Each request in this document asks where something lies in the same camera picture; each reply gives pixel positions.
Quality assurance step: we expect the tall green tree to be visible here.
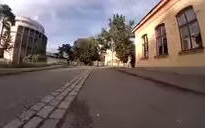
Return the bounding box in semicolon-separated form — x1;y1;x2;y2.
98;13;137;68

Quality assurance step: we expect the yellow building with arched windows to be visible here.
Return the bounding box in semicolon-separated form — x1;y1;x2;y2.
131;0;205;69

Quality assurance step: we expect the grass verge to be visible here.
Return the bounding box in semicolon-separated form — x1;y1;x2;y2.
0;62;68;77

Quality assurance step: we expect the tall thin-trunked tree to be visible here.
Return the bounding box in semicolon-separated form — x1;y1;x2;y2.
0;3;17;64

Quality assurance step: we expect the raised grey pavement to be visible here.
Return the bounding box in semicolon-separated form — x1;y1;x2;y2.
118;66;205;98

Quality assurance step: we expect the pale yellow building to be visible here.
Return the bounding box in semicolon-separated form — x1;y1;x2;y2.
101;49;133;68

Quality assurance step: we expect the grey asphalt road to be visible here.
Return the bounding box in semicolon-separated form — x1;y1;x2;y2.
0;66;89;128

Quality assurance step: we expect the pale cobblestone strip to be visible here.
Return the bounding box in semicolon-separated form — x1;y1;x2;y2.
1;68;94;128

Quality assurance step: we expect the white building with dark glass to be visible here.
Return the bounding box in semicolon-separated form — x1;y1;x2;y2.
11;15;48;64

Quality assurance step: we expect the dark patched asphalt pavement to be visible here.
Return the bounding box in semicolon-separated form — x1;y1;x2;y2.
56;66;205;128

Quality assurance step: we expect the pale bush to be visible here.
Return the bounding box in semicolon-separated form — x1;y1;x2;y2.
21;54;40;65

